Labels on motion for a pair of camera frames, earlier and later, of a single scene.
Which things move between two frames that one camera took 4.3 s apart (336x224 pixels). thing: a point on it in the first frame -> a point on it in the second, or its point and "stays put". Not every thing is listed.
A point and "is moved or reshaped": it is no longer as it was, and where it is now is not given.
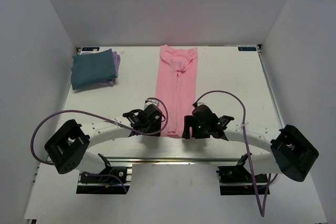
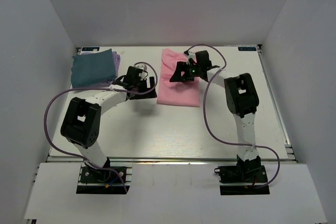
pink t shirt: [176, 86] is moved or reshaped
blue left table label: [90, 49] stays put
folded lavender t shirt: [117, 58] stays put
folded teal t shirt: [89, 68] stays put
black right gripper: [190, 121] -> [182, 66]
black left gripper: [157, 126] -> [151, 94]
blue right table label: [247, 49] stays put
